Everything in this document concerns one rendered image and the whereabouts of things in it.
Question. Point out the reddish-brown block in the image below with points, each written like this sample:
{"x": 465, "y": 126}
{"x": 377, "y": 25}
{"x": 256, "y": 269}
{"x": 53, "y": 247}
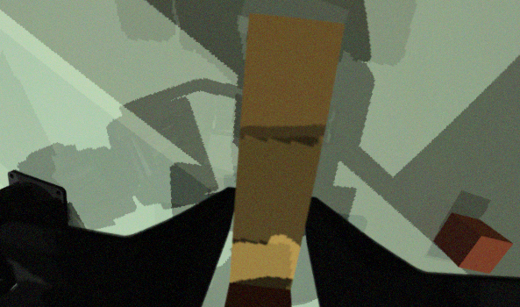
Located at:
{"x": 471, "y": 243}

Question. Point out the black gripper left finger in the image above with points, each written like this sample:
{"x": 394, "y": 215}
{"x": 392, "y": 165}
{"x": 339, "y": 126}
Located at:
{"x": 170, "y": 264}

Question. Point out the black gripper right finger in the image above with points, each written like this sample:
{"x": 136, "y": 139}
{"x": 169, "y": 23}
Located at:
{"x": 351, "y": 270}

